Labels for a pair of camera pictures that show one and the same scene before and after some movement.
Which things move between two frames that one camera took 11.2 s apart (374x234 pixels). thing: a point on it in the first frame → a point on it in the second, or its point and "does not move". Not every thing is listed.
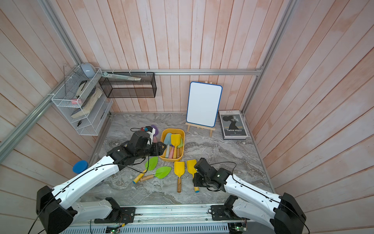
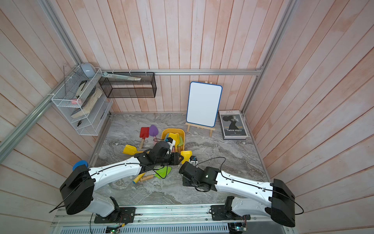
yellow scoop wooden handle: x=179 y=167 → x=186 y=154
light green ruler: x=105 y=74 does not move
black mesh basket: x=146 y=87 does not move
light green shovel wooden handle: x=181 y=143 does not move
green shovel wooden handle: x=161 y=172 does not move
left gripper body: x=156 y=149 → x=174 y=160
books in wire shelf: x=95 y=94 does not move
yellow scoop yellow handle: x=176 y=141 does not move
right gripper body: x=199 y=181 → x=187 y=183
